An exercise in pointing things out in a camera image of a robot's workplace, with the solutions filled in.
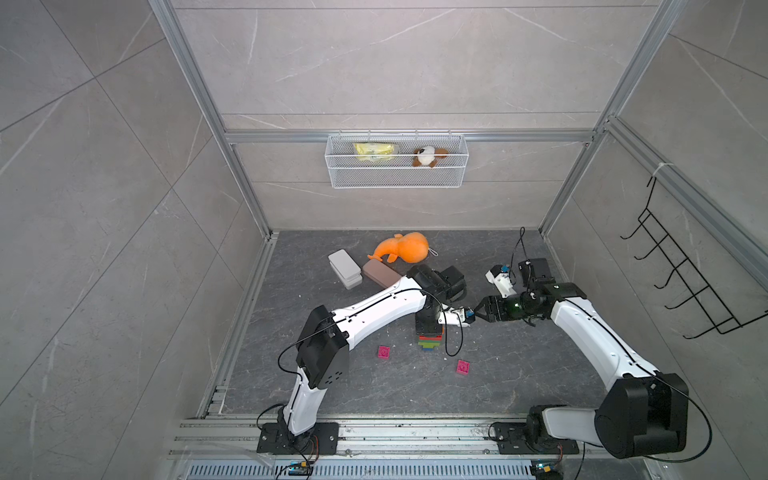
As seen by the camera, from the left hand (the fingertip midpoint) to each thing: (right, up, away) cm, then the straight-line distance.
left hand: (432, 320), depth 81 cm
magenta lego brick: (+10, -15, +4) cm, 18 cm away
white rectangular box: (-28, +14, +23) cm, 38 cm away
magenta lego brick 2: (-13, -12, +9) cm, 20 cm away
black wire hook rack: (+56, +8, -20) cm, 60 cm away
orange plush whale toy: (-5, +21, +25) cm, 33 cm away
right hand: (+16, +3, +2) cm, 16 cm away
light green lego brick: (0, -9, +5) cm, 10 cm away
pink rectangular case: (-15, +12, +22) cm, 29 cm away
